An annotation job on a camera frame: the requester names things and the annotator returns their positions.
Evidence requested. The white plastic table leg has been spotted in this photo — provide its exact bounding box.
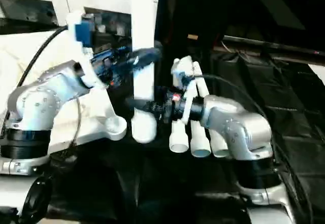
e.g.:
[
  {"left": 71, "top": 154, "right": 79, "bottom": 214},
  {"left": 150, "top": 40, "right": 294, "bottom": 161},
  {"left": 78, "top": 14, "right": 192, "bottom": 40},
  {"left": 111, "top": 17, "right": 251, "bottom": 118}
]
[
  {"left": 190, "top": 61, "right": 212, "bottom": 158},
  {"left": 195, "top": 62, "right": 230, "bottom": 158},
  {"left": 169, "top": 89, "right": 190, "bottom": 153},
  {"left": 130, "top": 0, "right": 158, "bottom": 144}
]

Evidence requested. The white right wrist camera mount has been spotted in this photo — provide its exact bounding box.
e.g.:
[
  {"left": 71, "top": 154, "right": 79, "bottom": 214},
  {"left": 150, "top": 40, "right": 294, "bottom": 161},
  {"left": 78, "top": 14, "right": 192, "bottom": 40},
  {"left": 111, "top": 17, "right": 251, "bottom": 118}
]
[{"left": 171, "top": 55, "right": 201, "bottom": 122}]

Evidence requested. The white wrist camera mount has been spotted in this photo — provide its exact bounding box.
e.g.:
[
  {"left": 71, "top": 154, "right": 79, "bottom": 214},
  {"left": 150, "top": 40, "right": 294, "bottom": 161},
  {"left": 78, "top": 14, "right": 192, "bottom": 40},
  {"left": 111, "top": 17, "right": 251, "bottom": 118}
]
[
  {"left": 171, "top": 55, "right": 201, "bottom": 122},
  {"left": 66, "top": 10, "right": 108, "bottom": 89}
]

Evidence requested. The long black pole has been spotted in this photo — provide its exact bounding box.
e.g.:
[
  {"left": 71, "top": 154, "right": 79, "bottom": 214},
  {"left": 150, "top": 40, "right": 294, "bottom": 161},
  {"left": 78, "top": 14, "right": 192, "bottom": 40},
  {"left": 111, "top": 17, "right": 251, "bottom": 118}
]
[{"left": 222, "top": 35, "right": 325, "bottom": 57}]

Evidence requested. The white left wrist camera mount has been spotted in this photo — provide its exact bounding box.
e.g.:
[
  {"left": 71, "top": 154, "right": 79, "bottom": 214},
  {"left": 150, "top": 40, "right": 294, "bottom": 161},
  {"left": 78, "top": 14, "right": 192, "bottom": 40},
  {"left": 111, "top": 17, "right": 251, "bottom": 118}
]
[{"left": 66, "top": 10, "right": 108, "bottom": 89}]

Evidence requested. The black mat cover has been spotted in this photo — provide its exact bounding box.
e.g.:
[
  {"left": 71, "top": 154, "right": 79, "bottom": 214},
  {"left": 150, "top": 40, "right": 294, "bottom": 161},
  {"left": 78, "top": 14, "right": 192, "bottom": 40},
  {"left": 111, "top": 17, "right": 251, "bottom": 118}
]
[{"left": 0, "top": 28, "right": 325, "bottom": 224}]

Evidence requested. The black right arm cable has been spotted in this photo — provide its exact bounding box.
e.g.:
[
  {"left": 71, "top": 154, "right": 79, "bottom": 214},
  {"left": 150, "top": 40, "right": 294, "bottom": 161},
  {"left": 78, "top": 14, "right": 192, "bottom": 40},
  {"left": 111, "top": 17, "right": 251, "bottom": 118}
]
[{"left": 195, "top": 73, "right": 305, "bottom": 209}]

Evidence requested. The white plastic table top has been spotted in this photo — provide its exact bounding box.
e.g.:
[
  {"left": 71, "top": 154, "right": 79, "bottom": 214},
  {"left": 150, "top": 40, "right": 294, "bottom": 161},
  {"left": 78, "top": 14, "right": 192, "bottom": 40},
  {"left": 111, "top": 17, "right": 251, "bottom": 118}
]
[{"left": 0, "top": 29, "right": 127, "bottom": 154}]

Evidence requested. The flat white board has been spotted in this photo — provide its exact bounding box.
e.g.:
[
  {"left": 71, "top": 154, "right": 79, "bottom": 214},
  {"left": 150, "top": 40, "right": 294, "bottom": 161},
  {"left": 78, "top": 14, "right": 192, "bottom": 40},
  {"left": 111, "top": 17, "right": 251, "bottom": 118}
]
[{"left": 308, "top": 63, "right": 325, "bottom": 85}]

